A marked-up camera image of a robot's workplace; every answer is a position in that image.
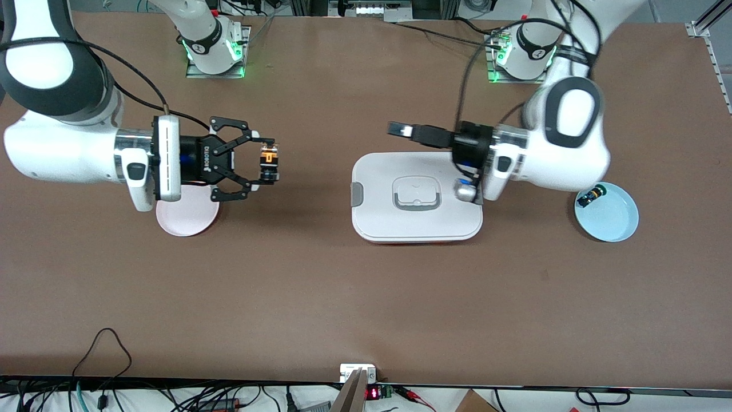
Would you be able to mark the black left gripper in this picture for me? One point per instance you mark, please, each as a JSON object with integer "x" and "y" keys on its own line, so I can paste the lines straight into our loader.
{"x": 470, "y": 146}

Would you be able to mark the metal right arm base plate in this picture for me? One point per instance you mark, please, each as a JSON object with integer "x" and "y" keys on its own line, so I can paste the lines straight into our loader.
{"x": 240, "y": 71}

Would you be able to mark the grey metal bar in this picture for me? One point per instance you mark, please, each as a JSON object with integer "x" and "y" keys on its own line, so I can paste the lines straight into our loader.
{"x": 351, "y": 395}

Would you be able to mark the brown cardboard piece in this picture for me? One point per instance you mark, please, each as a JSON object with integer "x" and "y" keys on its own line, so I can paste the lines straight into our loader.
{"x": 473, "y": 403}

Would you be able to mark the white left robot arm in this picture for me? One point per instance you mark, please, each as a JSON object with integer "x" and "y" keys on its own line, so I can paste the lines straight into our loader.
{"x": 572, "y": 154}

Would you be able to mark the pink round plate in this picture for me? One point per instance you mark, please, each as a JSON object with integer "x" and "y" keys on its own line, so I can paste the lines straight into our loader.
{"x": 189, "y": 220}

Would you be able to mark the orange black switch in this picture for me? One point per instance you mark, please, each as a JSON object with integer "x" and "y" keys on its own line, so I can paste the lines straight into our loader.
{"x": 269, "y": 166}

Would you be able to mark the red digit display module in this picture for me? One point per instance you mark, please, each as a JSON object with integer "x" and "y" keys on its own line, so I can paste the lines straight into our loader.
{"x": 373, "y": 393}

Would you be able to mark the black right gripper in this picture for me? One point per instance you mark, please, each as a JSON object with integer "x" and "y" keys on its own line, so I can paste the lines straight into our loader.
{"x": 197, "y": 157}

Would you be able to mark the light blue round plate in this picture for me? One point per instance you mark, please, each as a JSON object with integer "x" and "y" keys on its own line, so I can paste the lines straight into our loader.
{"x": 612, "y": 220}

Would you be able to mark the aluminium profile rail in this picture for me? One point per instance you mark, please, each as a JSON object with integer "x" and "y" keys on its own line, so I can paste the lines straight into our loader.
{"x": 717, "y": 63}

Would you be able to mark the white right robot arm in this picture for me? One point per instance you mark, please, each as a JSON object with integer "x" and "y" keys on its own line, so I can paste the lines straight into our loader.
{"x": 51, "y": 154}

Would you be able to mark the small white box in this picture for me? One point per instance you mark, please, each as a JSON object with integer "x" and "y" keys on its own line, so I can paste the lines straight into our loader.
{"x": 350, "y": 371}

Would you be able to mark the white lunch box grey clasps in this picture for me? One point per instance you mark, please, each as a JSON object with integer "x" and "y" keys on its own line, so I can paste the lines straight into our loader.
{"x": 417, "y": 220}

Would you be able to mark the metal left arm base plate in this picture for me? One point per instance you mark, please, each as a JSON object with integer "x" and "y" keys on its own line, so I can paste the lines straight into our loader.
{"x": 493, "y": 77}

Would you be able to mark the red clip lead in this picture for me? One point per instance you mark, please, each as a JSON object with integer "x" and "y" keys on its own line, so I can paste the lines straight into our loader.
{"x": 414, "y": 396}

